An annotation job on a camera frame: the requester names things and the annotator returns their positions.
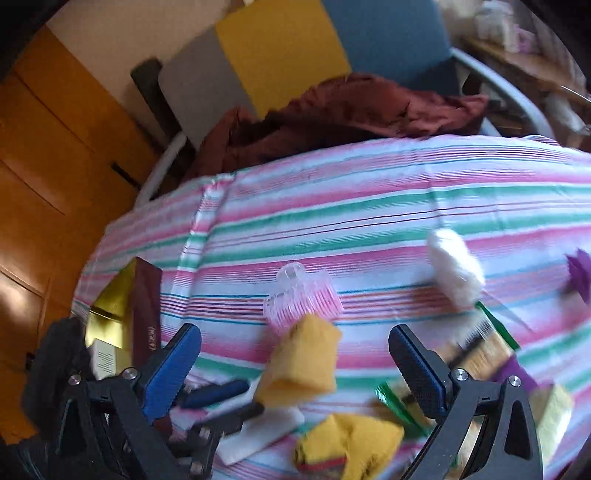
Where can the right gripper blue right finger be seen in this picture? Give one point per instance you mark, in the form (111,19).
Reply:
(426,374)

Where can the purple origami paper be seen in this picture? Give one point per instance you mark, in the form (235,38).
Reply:
(579,269)

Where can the pink plastic hair roller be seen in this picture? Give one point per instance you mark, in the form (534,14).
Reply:
(298,293)

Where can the gold tray box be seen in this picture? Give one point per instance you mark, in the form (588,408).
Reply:
(110,316)

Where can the striped pink green bedsheet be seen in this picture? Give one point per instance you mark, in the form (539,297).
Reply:
(362,213)

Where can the grey yellow blue chair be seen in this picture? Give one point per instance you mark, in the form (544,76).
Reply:
(262,56)

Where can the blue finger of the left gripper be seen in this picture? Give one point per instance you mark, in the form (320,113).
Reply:
(208,432)
(200,397)

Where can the wooden desk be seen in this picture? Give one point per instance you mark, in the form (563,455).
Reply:
(547,76)

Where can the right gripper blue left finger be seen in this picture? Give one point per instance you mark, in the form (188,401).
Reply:
(163,374)

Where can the yellow sock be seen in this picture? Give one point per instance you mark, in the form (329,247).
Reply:
(348,446)

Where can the pale yellow sponge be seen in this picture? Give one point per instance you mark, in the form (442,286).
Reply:
(552,407)

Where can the maroon jacket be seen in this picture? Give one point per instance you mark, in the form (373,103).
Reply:
(342,110)

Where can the white small box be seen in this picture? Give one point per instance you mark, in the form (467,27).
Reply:
(104,359)

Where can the wooden wardrobe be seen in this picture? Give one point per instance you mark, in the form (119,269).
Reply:
(72,160)

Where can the white foam block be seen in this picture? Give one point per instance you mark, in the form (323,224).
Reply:
(259,433)

